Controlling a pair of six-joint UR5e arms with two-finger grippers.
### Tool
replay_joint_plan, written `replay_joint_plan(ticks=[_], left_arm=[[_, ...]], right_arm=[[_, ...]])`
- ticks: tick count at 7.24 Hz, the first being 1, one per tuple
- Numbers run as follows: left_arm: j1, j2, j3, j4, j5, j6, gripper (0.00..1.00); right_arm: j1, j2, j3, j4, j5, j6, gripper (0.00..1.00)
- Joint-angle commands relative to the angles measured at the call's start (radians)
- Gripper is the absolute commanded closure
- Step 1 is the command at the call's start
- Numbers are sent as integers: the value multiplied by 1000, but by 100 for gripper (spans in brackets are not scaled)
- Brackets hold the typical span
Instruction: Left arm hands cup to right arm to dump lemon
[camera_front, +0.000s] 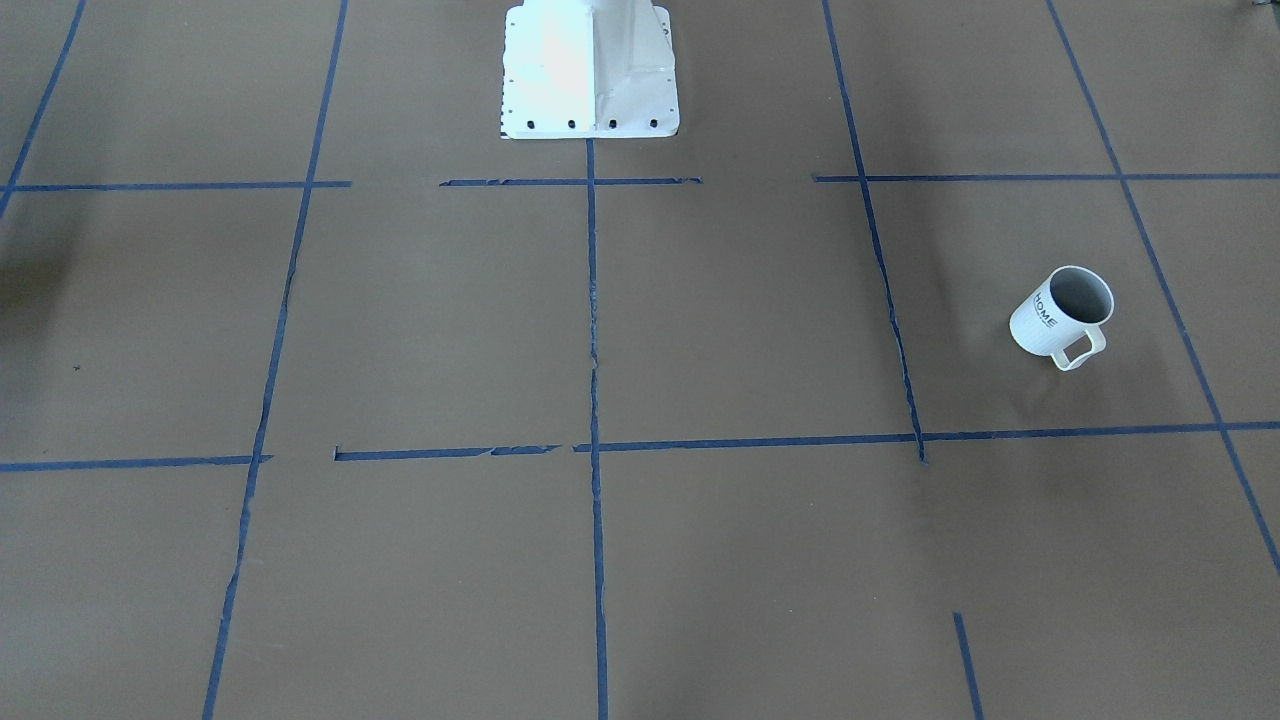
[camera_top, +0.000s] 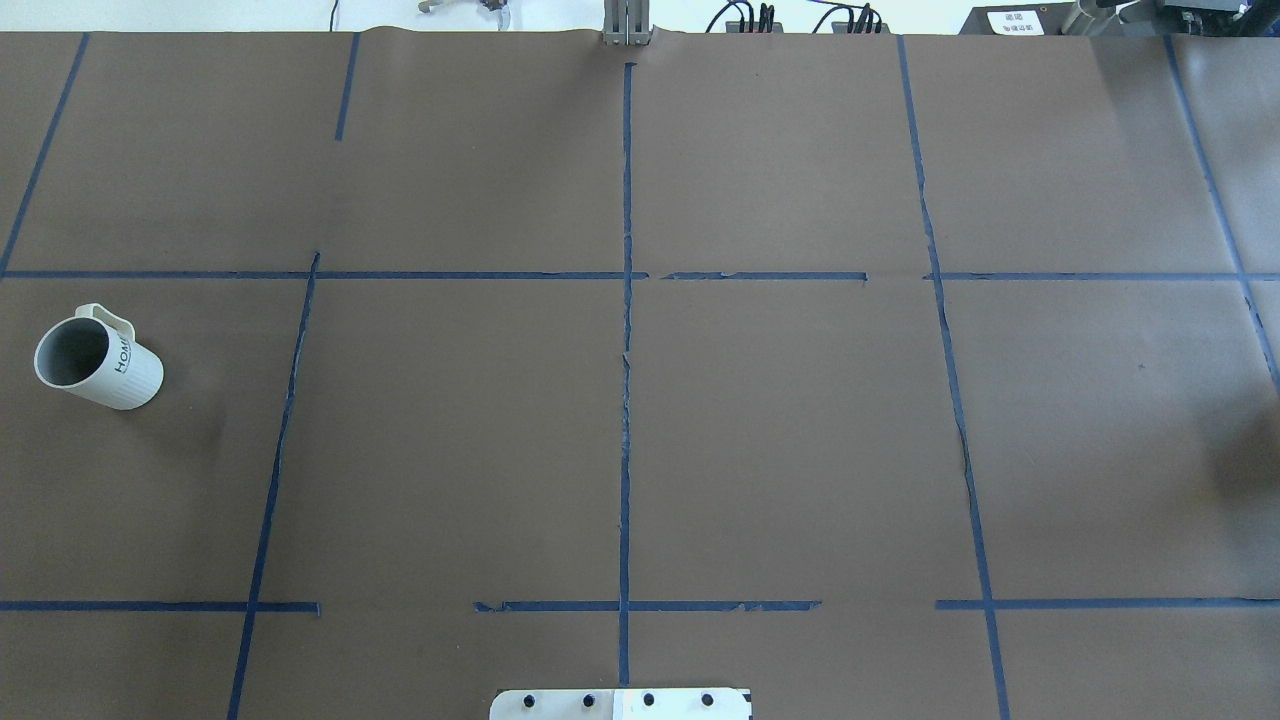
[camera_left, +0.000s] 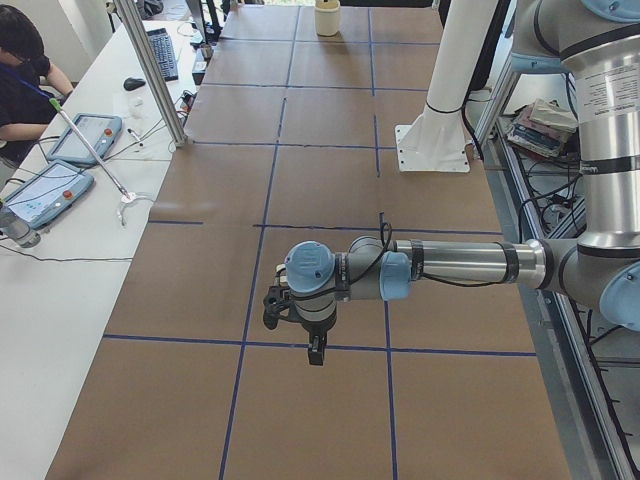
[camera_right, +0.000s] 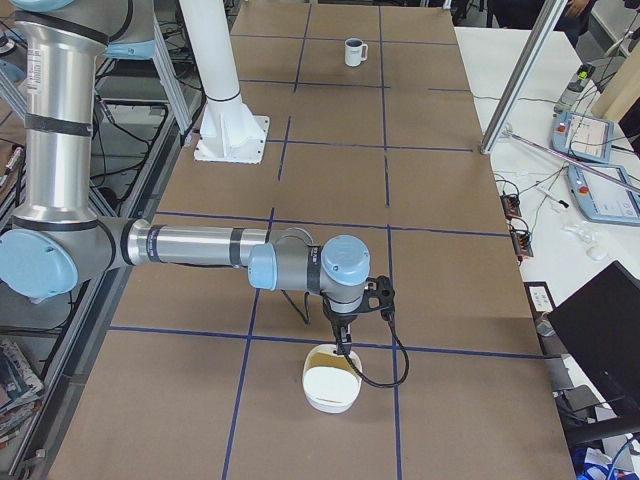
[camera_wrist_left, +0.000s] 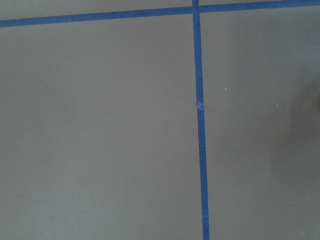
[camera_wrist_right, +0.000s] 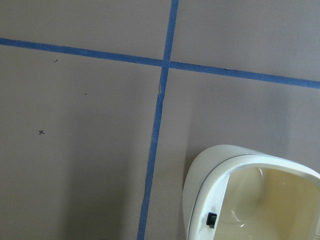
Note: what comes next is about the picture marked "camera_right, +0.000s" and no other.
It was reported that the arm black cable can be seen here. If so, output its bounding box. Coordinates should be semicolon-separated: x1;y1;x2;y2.
346;273;409;389

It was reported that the black laptop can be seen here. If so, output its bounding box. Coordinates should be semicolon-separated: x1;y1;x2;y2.
549;261;639;416

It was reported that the aluminium frame post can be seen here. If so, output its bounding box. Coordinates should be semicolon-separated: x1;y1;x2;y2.
480;1;568;154

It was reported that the magazine stack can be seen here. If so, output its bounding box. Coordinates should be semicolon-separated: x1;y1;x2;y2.
1;337;44;448

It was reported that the lower orange circuit board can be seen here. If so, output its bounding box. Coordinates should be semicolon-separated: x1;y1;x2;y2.
509;227;534;262

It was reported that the white plastic bowl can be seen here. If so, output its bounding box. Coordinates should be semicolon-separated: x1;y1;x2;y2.
302;344;362;414

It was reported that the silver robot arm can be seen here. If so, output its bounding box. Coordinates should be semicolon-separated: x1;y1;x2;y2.
1;1;370;355

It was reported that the lower teach pendant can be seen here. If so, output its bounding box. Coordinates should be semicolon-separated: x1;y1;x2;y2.
568;165;639;226

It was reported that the upper orange circuit board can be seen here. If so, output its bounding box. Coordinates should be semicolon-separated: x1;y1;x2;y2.
500;193;521;220

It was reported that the white pedestal column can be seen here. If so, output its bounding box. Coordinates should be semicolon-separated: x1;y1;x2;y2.
180;0;270;164

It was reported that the white ceramic mug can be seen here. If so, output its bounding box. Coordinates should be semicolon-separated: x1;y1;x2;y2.
344;38;369;68

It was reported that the upper teach pendant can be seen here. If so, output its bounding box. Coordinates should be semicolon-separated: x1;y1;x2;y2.
551;111;614;164

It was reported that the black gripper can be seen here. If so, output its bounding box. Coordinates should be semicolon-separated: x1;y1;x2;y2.
322;295;361;356

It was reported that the orange circuit board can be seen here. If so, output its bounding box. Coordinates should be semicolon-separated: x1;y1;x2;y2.
500;193;521;220
509;227;534;262

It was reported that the teach pendant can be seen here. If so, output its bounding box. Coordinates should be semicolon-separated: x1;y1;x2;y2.
551;111;614;164
568;165;639;226

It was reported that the white label card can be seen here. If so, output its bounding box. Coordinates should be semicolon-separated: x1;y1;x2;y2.
524;281;555;314

